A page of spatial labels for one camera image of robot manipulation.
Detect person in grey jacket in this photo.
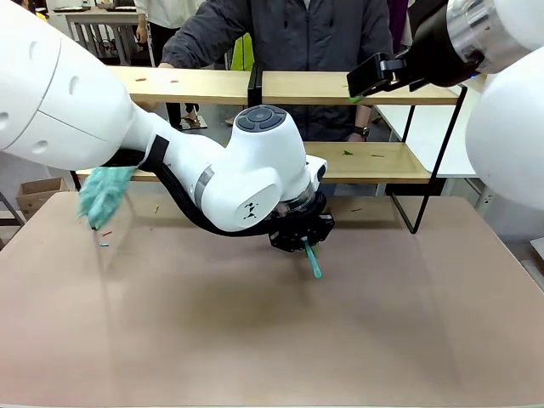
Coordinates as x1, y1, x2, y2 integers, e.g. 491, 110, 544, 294
161, 0, 394, 144

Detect person's right forearm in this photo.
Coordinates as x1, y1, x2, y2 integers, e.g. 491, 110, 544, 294
161, 25, 213, 69

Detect wooden two-tier shelf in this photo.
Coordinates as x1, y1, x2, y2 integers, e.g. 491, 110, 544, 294
253, 63, 469, 235

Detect person's left forearm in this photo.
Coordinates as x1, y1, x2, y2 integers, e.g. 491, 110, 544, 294
354, 105, 379, 128

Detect brown cardboard box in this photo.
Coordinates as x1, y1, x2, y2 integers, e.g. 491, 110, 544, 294
15, 177, 69, 221

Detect light wooden shelf board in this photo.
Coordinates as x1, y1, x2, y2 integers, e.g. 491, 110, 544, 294
75, 167, 167, 184
261, 71, 462, 106
303, 141, 434, 185
104, 65, 252, 106

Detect white table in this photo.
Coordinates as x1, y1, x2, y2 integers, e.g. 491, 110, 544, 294
376, 104, 494, 209

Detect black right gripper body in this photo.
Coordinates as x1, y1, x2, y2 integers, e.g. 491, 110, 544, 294
394, 0, 486, 93

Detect person in purple clothes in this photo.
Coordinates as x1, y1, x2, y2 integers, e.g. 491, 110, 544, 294
388, 0, 410, 54

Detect person in white shirt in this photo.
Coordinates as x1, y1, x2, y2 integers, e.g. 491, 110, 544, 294
133, 0, 209, 128

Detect teal microfiber duster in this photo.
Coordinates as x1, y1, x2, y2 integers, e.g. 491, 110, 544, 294
77, 165, 325, 281

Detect black velcro strap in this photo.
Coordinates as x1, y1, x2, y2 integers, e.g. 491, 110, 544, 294
146, 134, 170, 172

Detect grey background desk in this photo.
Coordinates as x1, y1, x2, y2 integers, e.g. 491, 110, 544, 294
48, 4, 144, 67

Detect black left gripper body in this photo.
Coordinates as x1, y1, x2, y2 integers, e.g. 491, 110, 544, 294
267, 193, 337, 254

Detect yellow-green chair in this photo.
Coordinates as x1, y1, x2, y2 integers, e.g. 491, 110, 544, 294
231, 32, 255, 71

